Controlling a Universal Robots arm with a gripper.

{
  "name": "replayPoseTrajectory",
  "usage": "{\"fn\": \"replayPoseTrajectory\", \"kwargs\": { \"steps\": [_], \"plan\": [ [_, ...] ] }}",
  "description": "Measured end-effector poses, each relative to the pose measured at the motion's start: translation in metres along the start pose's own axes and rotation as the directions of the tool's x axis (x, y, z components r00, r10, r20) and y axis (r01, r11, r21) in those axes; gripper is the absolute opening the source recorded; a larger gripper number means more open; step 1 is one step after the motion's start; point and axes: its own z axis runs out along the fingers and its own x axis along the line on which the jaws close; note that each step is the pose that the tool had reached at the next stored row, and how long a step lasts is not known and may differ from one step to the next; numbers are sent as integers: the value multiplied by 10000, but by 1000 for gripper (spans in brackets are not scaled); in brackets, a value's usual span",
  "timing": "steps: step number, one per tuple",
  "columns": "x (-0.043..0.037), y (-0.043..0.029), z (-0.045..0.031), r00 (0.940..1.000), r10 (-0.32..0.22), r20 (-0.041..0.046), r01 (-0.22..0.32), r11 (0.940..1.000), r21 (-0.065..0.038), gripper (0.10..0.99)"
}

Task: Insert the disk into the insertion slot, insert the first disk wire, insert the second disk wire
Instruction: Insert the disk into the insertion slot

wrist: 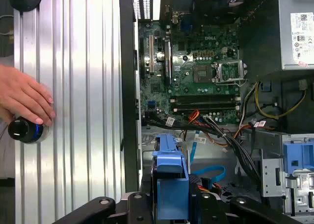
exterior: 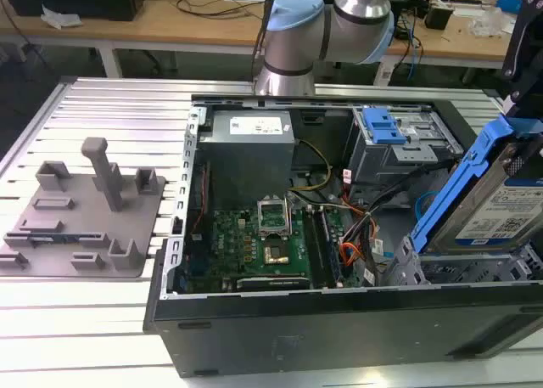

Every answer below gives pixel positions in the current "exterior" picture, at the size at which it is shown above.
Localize hard disk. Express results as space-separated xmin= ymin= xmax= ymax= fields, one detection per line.
xmin=409 ymin=112 xmax=543 ymax=254

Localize metal disk bay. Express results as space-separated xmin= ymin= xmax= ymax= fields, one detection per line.
xmin=389 ymin=233 xmax=543 ymax=286

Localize black RAM slot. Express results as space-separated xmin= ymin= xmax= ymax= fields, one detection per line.
xmin=308 ymin=207 xmax=330 ymax=290
xmin=322 ymin=207 xmax=343 ymax=285
xmin=316 ymin=207 xmax=337 ymax=287
xmin=303 ymin=207 xmax=323 ymax=290

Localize clear plastic bag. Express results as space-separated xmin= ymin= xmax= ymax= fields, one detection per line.
xmin=467 ymin=7 xmax=512 ymax=37

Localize small black container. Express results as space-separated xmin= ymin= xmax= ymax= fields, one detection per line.
xmin=423 ymin=1 xmax=453 ymax=31

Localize metal drive cage blue latch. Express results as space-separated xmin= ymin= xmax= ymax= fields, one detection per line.
xmin=347 ymin=106 xmax=464 ymax=186

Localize grey power supply unit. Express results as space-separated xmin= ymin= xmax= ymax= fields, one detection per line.
xmin=198 ymin=110 xmax=296 ymax=213

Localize CPU socket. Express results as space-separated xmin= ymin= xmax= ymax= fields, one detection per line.
xmin=262 ymin=243 xmax=292 ymax=266

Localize wooden desk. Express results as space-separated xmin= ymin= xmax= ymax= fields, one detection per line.
xmin=0 ymin=0 xmax=543 ymax=71

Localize black graphics card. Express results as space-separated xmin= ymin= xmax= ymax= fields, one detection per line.
xmin=235 ymin=276 xmax=311 ymax=292

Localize green motherboard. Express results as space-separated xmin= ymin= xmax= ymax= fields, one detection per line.
xmin=186 ymin=207 xmax=353 ymax=294

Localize black PC case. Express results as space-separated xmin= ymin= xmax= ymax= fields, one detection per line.
xmin=142 ymin=93 xmax=543 ymax=379

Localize crumpled white paper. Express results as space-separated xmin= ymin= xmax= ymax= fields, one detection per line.
xmin=40 ymin=3 xmax=84 ymax=29

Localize grey parts rack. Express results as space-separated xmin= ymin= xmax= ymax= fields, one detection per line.
xmin=0 ymin=136 xmax=167 ymax=278

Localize black cable bundle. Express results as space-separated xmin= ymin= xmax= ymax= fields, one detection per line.
xmin=341 ymin=156 xmax=462 ymax=287

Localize blue flat disk wire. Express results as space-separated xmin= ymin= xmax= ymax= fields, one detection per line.
xmin=414 ymin=191 xmax=438 ymax=228

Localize yellow black power wires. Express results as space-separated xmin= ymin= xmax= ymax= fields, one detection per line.
xmin=292 ymin=138 xmax=334 ymax=194

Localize red orange yellow disk wire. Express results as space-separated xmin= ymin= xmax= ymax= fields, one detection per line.
xmin=339 ymin=205 xmax=383 ymax=275

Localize metal socket cover frame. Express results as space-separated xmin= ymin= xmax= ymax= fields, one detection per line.
xmin=257 ymin=197 xmax=290 ymax=239

